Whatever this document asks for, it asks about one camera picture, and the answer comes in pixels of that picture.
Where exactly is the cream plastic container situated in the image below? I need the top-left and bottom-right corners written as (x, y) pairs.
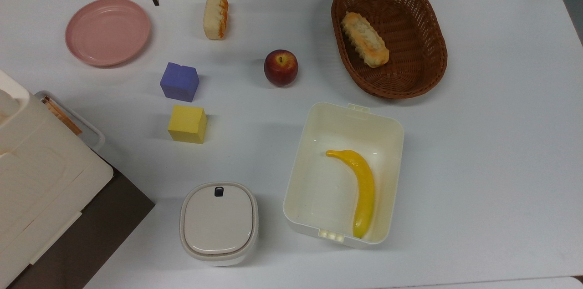
top-left (283, 102), bottom-right (404, 249)

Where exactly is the bread roll with orange edge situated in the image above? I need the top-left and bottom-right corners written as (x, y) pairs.
top-left (203, 0), bottom-right (229, 41)

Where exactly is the pink round plate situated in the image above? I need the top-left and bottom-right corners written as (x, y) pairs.
top-left (65, 0), bottom-right (151, 67)

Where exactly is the purple foam cube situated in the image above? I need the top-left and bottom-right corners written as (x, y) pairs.
top-left (160, 62), bottom-right (200, 102)

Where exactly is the red apple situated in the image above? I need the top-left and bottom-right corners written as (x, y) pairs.
top-left (264, 50), bottom-right (299, 87)

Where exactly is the yellow foam cube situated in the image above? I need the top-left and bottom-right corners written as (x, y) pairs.
top-left (168, 105), bottom-right (207, 144)

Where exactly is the clear plastic tray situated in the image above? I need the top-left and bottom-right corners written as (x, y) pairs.
top-left (35, 91), bottom-right (106, 152)

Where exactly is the long toasted bread roll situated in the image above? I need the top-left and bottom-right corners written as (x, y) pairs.
top-left (342, 12), bottom-right (390, 68)

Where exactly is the large white plastic case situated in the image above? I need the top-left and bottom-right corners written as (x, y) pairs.
top-left (0, 70), bottom-right (114, 289)

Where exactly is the brown wicker basket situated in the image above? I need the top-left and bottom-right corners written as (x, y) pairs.
top-left (331, 0), bottom-right (448, 99)

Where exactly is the white lidded square box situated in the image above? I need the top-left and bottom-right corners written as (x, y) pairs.
top-left (179, 183), bottom-right (259, 266)

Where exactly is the yellow banana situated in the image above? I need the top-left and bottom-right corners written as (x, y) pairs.
top-left (326, 150), bottom-right (375, 239)

